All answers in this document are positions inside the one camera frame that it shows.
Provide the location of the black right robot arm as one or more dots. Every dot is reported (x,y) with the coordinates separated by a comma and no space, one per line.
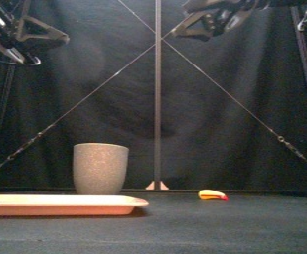
(297,2)

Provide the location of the silver carabiner hook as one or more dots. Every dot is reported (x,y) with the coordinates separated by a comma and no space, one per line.
(302,20)

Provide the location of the pink plastic tray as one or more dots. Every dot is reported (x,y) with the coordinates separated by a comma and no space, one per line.
(59,205)

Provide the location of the grey speckled cup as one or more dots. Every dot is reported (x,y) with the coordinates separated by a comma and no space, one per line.
(100,168)

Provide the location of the yellow toy carrot red tip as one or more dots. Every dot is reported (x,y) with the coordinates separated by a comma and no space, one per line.
(211,195)

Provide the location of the post foot bracket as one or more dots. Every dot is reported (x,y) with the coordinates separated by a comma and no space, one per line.
(158,186)

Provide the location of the black backdrop cloth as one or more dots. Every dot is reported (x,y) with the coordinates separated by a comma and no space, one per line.
(231,149)

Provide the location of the grey vertical frame post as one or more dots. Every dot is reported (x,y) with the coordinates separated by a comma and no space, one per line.
(158,99)

